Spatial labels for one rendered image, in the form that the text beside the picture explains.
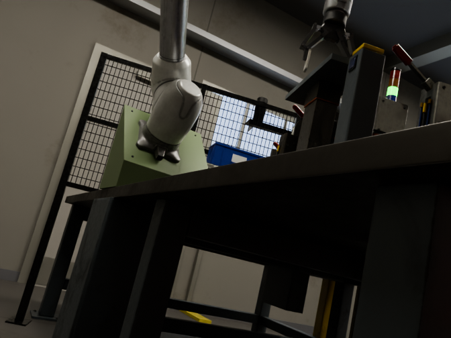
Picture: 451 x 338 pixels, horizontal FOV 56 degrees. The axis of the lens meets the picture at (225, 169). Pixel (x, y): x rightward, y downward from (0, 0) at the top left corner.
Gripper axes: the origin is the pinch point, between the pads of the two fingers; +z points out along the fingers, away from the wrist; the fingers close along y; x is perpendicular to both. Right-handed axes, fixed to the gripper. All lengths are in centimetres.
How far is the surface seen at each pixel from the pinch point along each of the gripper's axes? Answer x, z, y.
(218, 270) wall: 313, 75, 0
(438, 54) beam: 298, -211, 183
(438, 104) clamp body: -35.5, 20.0, 20.5
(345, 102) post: -24.7, 20.3, 2.0
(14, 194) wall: 231, 54, -182
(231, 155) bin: 104, 9, -20
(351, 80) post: -25.4, 14.1, 2.1
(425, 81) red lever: -33.4, 13.8, 17.7
